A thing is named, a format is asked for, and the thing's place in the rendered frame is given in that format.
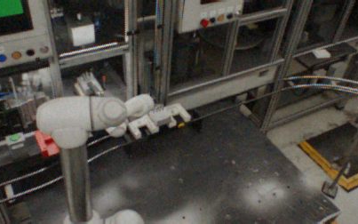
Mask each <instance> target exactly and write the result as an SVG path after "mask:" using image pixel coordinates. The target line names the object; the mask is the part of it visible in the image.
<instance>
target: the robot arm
mask: <svg viewBox="0 0 358 224"><path fill-rule="evenodd" d="M87 84H88V86H89V88H90V90H92V92H93V94H90V96H71V97H65V98H57V99H54V100H48V101H47V102H45V103H44V104H42V105H41V106H39V107H38V108H37V114H36V124H37V128H38V129H39V130H40V132H42V133H43V134H46V135H51V137H52V139H53V140H54V143H56V144H57V145H58V146H59V152H60V163H61V167H62V176H63V178H64V182H65V191H66V196H67V204H68V215H67V217H66V218H65V219H64V224H145V222H144V221H143V219H142V218H141V217H140V216H139V214H138V213H137V212H135V211H133V210H122V211H120V212H117V213H116V214H114V216H110V217H109V218H106V219H102V220H101V219H100V218H99V215H98V213H97V212H95V211H94V210H93V208H92V201H91V185H90V174H89V168H88V156H87V150H86V141H87V140H88V136H89V133H90V132H92V131H100V130H104V129H106V131H107V132H108V133H109V134H110V135H111V136H114V137H120V136H123V134H124V133H125V131H126V126H127V124H129V123H130V122H133V121H135V120H138V119H139V118H141V117H143V116H145V114H147V113H148V112H150V111H151V109H152V108H153V106H154V102H153V99H152V98H151V96H149V95H147V94H141V95H140V96H135V97H134V98H131V99H130V100H128V101H127V102H125V103H123V102H122V101H121V100H119V99H118V98H113V97H110V98H107V97H101V96H100V95H101V92H100V91H99V90H98V88H97V86H96V84H93V83H92V82H87Z"/></svg>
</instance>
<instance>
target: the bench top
mask: <svg viewBox="0 0 358 224"><path fill-rule="evenodd" d="M234 105H235V104H234V103H233V102H232V101H231V100H227V101H225V102H222V103H219V104H216V105H214V106H210V107H208V108H204V109H202V110H198V111H199V112H200V113H201V114H202V116H206V115H208V114H211V113H213V112H217V111H219V110H222V109H224V108H229V107H231V106H234ZM202 131H203V132H198V131H197V130H196V129H195V128H194V126H193V125H192V124H191V123H189V124H185V125H183V126H180V127H178V130H177V131H175V132H170V133H168V134H164V135H163V136H159V137H157V138H155V139H152V140H147V139H144V140H139V141H137V142H133V146H131V151H132V155H133V158H129V157H128V156H127V153H125V151H124V149H123V147H120V148H116V149H114V150H111V151H110V152H108V153H106V154H104V155H102V156H99V157H98V158H96V159H94V160H93V161H91V162H89V163H88V168H89V174H90V185H91V201H92V208H93V210H94V211H95V212H97V213H98V215H99V218H100V219H101V220H102V219H106V218H109V217H110V216H114V214H116V213H117V212H120V211H122V210H133V211H135V212H137V213H138V214H139V216H140V217H141V218H142V219H143V221H144V222H145V224H325V223H326V222H328V221H330V220H332V219H334V218H336V217H337V216H338V215H339V214H341V213H342V211H340V210H339V208H338V207H337V206H336V205H335V204H334V203H332V202H331V200H330V199H329V198H328V197H327V196H326V195H324V194H323V192H322V191H321V190H320V189H318V188H317V187H316V185H315V184H314V183H313V182H312V181H311V180H310V179H309V178H307V177H306V175H305V174H304V173H303V172H302V171H301V170H299V169H298V167H297V166H296V165H295V164H293V163H292V161H291V160H290V159H288V158H287V157H286V156H285V154H284V153H282V151H280V149H279V148H277V147H276V146H275V145H274V143H273V142H271V140H269V139H268V138H267V136H265V134H263V132H261V131H260V130H259V128H257V126H255V124H253V123H252V122H251V120H249V118H247V117H246V116H245V114H244V113H243V112H242V111H241V110H240V109H239V108H238V107H236V108H230V109H229V110H225V111H224V112H219V113H217V114H214V115H212V116H208V117H205V118H204V120H203V124H202ZM121 144H123V136H121V137H119V138H116V139H112V140H108V141H106V142H102V143H100V144H98V145H94V146H92V147H88V148H87V149H86V150H87V156H88V160H90V159H92V158H93V157H95V156H96V155H99V154H100V153H103V152H104V151H106V150H109V149H110V148H113V147H116V146H119V145H121ZM266 144H267V146H266ZM59 160H60V157H58V158H56V159H52V160H50V161H46V162H44V163H42V164H38V165H33V166H31V167H28V168H26V169H24V170H20V171H17V172H16V175H17V178H20V177H22V176H26V175H28V174H30V173H33V172H37V171H39V170H42V169H43V168H45V167H48V166H49V165H52V164H55V163H56V162H57V161H59ZM250 167H252V169H250ZM60 176H62V167H61V163H58V164H57V165H54V166H53V167H51V168H50V169H48V170H45V171H44V172H40V173H38V174H35V175H33V176H30V177H28V178H24V179H22V180H18V182H19V184H20V188H21V190H22V193H24V192H26V191H27V190H30V189H33V188H37V187H39V186H42V185H43V184H47V183H48V182H50V181H52V180H56V179H57V178H59V177H60ZM220 180H223V181H220ZM287 186H289V187H290V188H287ZM23 196H24V201H25V203H26V206H27V208H28V214H29V216H30V219H31V221H32V224H64V219H65V218H66V217H67V215H68V204H67V196H66V191H65V182H64V178H62V179H61V180H59V181H56V182H54V183H53V184H51V185H49V186H46V187H44V188H40V189H38V190H35V191H33V192H30V193H28V194H26V195H23Z"/></svg>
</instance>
